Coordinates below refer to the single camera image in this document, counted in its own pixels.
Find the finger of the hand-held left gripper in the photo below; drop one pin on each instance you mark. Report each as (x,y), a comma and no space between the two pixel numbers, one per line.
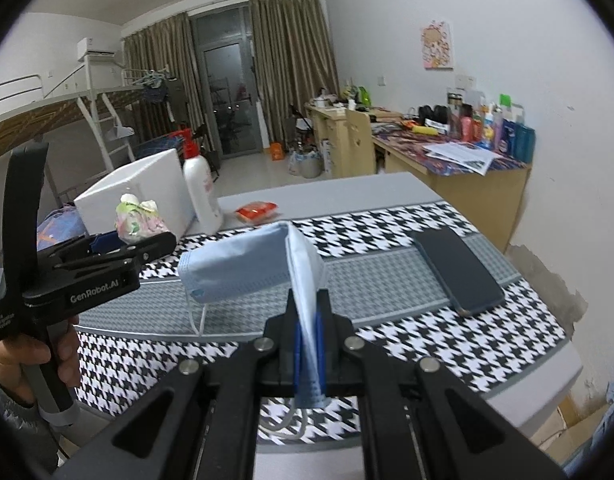
(104,244)
(152,247)

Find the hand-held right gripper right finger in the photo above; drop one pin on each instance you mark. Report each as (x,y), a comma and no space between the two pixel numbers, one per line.
(327,360)

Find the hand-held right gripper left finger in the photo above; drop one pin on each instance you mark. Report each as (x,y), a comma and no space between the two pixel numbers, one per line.
(297,355)

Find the floral tissue pack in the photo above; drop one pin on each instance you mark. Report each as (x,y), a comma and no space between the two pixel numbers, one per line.
(137,220)

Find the white foam box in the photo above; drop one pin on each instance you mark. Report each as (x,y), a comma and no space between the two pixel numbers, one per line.
(147,185)

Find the blue face mask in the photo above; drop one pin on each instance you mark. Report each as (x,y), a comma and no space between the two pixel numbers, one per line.
(237,270)

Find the person's left forearm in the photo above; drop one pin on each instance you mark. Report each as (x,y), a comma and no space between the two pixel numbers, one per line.
(12,430)

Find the person's left hand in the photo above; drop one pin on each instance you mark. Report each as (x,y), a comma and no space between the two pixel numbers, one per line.
(12,365)

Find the blue quilt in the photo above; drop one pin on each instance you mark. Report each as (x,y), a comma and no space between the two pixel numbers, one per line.
(52,225)

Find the white pump bottle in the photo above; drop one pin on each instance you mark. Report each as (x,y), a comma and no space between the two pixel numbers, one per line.
(202,195)

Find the houndstooth table mat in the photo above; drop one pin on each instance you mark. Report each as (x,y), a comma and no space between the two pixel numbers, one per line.
(412,360)

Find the red snack packet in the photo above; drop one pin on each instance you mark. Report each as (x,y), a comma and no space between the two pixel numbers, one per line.
(257,212)

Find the white bunk ladder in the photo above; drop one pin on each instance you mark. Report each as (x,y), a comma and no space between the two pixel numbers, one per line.
(112,130)

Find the white metal bunk bed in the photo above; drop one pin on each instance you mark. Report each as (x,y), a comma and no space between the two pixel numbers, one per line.
(37,115)

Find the dark hanging clothes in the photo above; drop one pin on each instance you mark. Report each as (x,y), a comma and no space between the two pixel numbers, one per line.
(154,95)

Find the orange bag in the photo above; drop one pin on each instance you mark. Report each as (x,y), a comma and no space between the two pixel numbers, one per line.
(276,151)

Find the dark smartphone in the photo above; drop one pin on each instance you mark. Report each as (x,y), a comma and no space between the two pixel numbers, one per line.
(457,270)

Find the glass balcony door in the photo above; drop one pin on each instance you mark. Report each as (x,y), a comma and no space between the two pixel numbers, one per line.
(227,85)

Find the brown curtain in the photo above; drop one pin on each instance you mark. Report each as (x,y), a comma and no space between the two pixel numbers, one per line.
(157,60)
(292,60)

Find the white air conditioner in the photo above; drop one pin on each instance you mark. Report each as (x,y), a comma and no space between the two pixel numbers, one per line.
(94,50)

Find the cluttered wooden desk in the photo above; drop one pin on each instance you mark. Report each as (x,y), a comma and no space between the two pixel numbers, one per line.
(327,145)

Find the wooden chair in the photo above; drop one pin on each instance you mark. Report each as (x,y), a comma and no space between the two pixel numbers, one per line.
(359,145)

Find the wooden desk with patterned cover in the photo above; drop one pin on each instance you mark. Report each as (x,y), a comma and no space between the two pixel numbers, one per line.
(502,200)

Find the printed papers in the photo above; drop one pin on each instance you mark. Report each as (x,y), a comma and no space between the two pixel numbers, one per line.
(462,157)

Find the yellow tube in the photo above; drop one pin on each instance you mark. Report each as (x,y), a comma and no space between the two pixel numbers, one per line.
(423,129)

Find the green bag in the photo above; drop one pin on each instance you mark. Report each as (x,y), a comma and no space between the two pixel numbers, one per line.
(362,96)

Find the cardboard box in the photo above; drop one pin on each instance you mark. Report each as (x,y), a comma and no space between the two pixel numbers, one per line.
(582,435)

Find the black headphones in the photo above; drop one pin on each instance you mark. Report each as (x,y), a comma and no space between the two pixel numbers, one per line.
(433,114)

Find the row of toiletry bottles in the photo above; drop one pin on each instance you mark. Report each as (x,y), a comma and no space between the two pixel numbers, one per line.
(507,135)

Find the wall poster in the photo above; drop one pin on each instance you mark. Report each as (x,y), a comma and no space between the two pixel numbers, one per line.
(437,45)

